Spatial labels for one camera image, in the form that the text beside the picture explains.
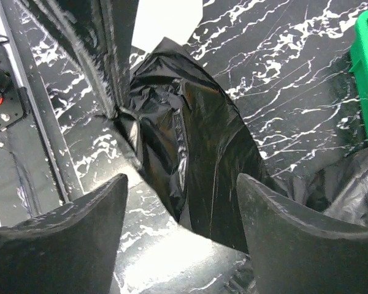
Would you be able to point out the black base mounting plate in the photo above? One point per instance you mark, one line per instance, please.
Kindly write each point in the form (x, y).
(36, 172)

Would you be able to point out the black trash bag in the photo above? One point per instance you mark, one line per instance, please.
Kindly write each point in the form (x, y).
(184, 134)

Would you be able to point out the white faceted trash bin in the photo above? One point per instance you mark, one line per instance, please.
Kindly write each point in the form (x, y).
(157, 19)

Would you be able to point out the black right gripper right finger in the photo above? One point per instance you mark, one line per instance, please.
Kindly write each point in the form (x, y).
(294, 249)

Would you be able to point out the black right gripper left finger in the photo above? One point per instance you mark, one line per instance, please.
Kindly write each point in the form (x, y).
(71, 249)

